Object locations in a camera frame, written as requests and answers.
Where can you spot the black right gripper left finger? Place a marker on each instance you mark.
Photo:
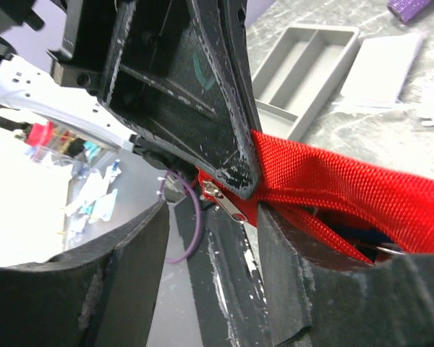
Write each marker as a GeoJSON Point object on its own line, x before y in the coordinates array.
{"type": "Point", "coordinates": [102, 293]}

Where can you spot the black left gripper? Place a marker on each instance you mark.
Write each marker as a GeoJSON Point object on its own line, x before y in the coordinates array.
{"type": "Point", "coordinates": [85, 44]}

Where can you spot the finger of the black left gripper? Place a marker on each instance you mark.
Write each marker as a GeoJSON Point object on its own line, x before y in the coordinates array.
{"type": "Point", "coordinates": [178, 74]}

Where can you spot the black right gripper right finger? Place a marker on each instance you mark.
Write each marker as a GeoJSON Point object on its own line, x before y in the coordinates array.
{"type": "Point", "coordinates": [319, 297]}

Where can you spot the red first aid pouch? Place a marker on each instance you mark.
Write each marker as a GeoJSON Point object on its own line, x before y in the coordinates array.
{"type": "Point", "coordinates": [296, 176]}

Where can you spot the grey plastic tray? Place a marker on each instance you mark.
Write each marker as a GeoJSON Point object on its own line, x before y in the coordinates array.
{"type": "Point", "coordinates": [299, 74]}

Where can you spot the white gauze pad packet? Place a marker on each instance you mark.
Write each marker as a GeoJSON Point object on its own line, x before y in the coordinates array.
{"type": "Point", "coordinates": [379, 71]}

